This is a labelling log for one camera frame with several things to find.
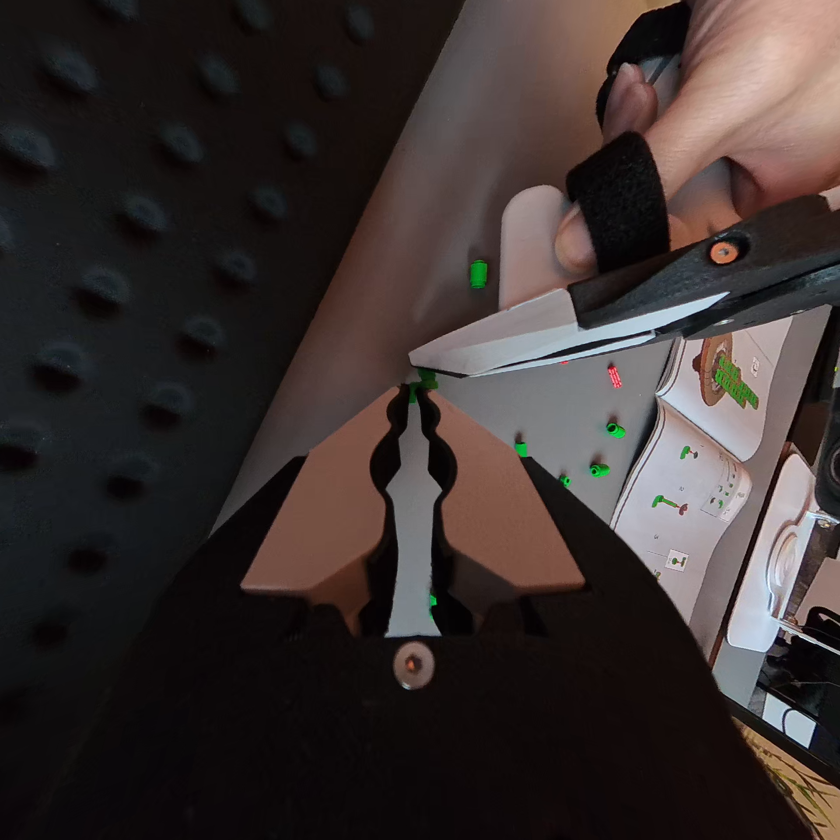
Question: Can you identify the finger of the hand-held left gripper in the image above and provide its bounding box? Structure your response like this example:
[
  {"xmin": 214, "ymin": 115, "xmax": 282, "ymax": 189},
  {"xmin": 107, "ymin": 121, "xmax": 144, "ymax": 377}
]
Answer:
[
  {"xmin": 408, "ymin": 289, "xmax": 731, "ymax": 378},
  {"xmin": 469, "ymin": 330, "xmax": 658, "ymax": 379}
]

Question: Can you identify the white document stand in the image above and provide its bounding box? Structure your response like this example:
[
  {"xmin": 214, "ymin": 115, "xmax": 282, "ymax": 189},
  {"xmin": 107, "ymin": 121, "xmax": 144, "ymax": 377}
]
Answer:
[{"xmin": 725, "ymin": 453, "xmax": 840, "ymax": 654}]

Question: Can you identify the lego instruction booklet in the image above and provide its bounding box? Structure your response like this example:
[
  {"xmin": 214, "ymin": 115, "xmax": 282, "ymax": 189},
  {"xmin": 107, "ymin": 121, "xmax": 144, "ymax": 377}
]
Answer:
[{"xmin": 610, "ymin": 320, "xmax": 796, "ymax": 595}]

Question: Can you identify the person's left hand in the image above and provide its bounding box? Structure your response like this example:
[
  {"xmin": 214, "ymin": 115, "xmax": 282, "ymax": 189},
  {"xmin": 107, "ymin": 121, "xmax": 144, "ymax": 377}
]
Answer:
[{"xmin": 554, "ymin": 0, "xmax": 840, "ymax": 273}]

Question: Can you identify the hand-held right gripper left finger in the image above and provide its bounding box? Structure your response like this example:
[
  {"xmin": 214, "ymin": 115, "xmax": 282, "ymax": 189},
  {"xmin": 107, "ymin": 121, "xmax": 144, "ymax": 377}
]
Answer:
[{"xmin": 239, "ymin": 386, "xmax": 403, "ymax": 636}]

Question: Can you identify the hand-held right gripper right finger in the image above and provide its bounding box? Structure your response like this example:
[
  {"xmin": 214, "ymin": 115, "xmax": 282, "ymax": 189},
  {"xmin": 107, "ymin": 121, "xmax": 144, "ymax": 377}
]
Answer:
[{"xmin": 420, "ymin": 387, "xmax": 586, "ymax": 636}]

